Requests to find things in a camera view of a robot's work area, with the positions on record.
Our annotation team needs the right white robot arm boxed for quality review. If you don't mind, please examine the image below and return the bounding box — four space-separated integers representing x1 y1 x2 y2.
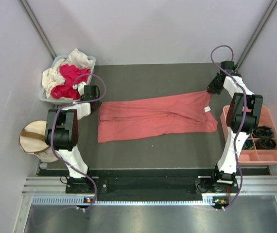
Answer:
207 61 263 192

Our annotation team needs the pink divided organizer tray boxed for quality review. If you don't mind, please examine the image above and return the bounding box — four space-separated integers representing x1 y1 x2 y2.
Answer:
220 104 277 166

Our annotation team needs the dark coiled item front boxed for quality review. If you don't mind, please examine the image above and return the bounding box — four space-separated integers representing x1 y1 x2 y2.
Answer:
256 138 277 150

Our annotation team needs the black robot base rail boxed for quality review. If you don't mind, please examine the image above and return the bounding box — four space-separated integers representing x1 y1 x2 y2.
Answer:
74 168 238 201

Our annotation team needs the slotted cable duct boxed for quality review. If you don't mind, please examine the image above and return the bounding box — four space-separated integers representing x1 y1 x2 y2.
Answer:
32 196 225 206

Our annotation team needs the dark coiled item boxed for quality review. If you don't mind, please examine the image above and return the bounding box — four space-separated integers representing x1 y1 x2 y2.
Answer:
256 138 277 150
252 126 275 139

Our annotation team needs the dark coiled item back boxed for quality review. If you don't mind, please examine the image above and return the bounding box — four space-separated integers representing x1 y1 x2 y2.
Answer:
252 126 275 139

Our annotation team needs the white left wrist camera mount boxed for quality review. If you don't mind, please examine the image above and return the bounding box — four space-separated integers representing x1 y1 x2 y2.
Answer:
72 82 87 96

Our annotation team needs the yellow blue coiled item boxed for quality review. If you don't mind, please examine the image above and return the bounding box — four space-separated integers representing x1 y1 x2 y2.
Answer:
242 139 255 150

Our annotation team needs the salmon pink t-shirt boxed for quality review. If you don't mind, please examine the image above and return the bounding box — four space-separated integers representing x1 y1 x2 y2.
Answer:
97 91 218 143

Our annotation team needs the cream t-shirt in bin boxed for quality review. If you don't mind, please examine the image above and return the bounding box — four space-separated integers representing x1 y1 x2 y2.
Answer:
39 49 96 105

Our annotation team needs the magenta t-shirt in bin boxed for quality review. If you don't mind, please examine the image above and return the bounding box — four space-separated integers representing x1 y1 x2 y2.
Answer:
51 64 91 100

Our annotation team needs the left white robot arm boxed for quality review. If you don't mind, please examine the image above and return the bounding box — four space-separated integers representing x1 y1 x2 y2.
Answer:
44 85 101 194

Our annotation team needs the grey plastic laundry bin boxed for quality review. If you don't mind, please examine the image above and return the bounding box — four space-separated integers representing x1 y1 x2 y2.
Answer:
39 54 97 106

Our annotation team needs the round cream fabric basket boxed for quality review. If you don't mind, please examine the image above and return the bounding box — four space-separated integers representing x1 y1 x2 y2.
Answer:
19 120 57 163

